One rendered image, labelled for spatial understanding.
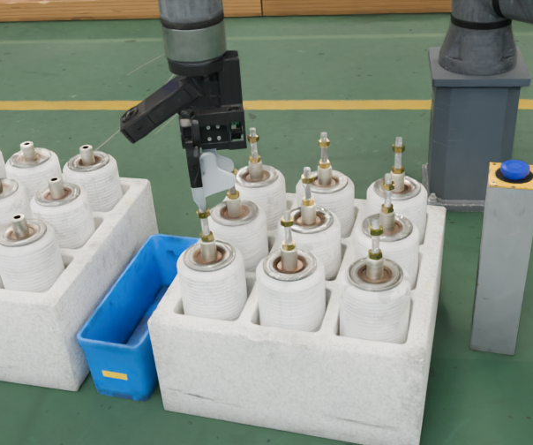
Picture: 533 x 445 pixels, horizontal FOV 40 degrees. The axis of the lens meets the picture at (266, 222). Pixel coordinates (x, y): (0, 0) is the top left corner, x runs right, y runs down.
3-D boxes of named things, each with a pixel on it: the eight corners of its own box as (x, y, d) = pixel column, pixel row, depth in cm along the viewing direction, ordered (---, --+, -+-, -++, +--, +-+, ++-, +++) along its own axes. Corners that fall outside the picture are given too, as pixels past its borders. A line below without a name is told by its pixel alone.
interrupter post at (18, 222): (19, 230, 115) (14, 212, 113) (33, 231, 114) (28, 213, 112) (11, 238, 113) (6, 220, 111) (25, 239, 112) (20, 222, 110)
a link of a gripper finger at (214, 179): (239, 215, 97) (233, 153, 93) (195, 221, 97) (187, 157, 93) (238, 205, 100) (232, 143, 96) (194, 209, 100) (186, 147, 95)
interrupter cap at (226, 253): (231, 239, 109) (230, 235, 108) (240, 268, 102) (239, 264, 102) (180, 248, 108) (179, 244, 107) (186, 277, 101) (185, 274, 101)
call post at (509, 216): (471, 322, 127) (489, 163, 110) (514, 328, 125) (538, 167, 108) (469, 350, 121) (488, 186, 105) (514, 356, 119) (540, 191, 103)
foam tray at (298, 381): (238, 266, 145) (230, 187, 136) (439, 289, 135) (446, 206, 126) (163, 411, 114) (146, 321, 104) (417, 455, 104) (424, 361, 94)
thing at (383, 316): (335, 354, 112) (334, 258, 103) (397, 348, 112) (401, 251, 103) (345, 400, 104) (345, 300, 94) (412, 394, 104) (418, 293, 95)
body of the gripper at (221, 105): (247, 154, 93) (240, 63, 86) (179, 161, 92) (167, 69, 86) (243, 129, 99) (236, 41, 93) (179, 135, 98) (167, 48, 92)
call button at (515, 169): (499, 169, 109) (500, 157, 108) (528, 172, 108) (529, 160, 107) (499, 183, 105) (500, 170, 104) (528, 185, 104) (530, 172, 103)
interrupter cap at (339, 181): (329, 200, 116) (329, 196, 116) (292, 186, 121) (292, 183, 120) (356, 181, 121) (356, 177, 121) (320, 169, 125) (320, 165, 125)
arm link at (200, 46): (160, 33, 83) (161, 12, 90) (165, 71, 86) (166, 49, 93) (226, 26, 84) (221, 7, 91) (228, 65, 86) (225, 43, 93)
